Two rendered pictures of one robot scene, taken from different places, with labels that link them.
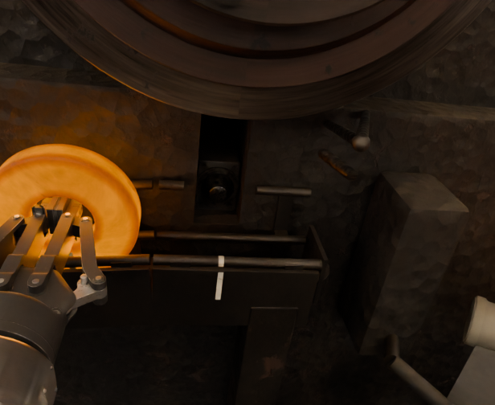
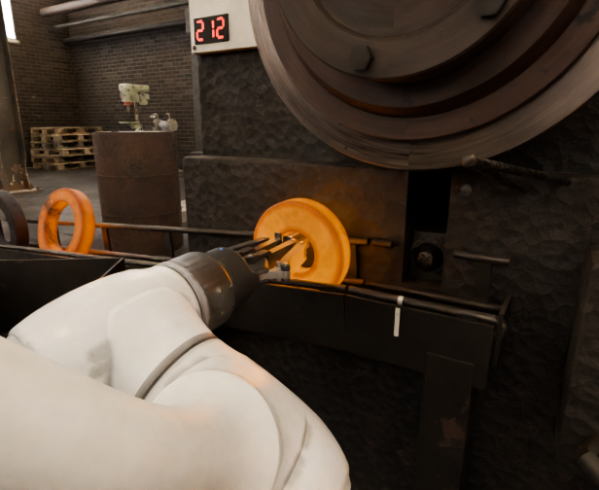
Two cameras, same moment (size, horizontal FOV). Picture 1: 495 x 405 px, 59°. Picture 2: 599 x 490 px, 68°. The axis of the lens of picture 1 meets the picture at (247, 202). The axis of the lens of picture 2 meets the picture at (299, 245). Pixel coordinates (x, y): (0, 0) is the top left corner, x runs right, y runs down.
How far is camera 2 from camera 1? 0.27 m
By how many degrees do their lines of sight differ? 41
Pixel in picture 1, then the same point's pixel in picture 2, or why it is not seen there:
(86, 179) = (310, 219)
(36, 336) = (230, 269)
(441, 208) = not seen: outside the picture
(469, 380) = not seen: outside the picture
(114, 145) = (345, 209)
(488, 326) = not seen: outside the picture
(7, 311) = (223, 253)
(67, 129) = (317, 197)
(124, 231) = (332, 263)
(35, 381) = (217, 281)
